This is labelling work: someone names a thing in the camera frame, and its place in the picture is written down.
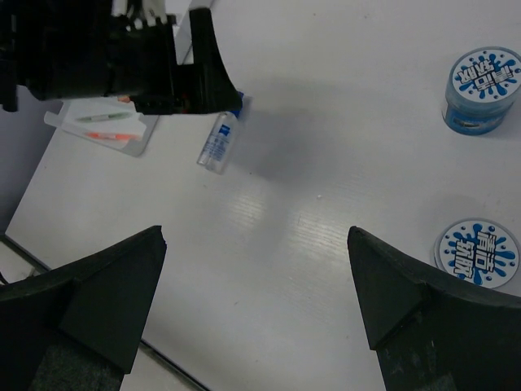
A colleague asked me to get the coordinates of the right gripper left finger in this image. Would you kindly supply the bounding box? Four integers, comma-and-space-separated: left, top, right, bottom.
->
1, 226, 167, 390

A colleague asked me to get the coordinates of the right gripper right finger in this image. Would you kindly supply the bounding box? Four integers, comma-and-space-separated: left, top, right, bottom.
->
347, 226, 520, 390

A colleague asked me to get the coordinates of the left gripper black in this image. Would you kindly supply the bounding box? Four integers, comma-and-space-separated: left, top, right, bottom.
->
109, 7, 241, 115

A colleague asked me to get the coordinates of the clear spray bottle blue cap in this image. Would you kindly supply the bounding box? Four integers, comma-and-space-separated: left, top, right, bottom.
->
197, 111, 239, 174

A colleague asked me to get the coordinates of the green highlighter pen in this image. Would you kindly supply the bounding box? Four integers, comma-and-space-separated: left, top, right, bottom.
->
76, 112, 133, 123

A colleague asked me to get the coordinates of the blue paint jar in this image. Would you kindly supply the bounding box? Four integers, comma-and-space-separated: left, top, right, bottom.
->
433, 218, 520, 289
443, 46, 520, 136

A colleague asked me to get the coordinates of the orange highlighter pen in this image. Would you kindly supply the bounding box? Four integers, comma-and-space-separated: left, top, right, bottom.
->
84, 132, 140, 142

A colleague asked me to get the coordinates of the blue plastic case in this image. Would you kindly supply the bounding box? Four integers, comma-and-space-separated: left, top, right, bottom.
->
231, 91, 245, 118

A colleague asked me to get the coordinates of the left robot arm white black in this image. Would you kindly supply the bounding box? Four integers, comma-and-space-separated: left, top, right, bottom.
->
1, 1, 243, 116

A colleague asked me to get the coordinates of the white compartment tray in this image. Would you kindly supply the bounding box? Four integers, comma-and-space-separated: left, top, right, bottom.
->
44, 98, 159, 157

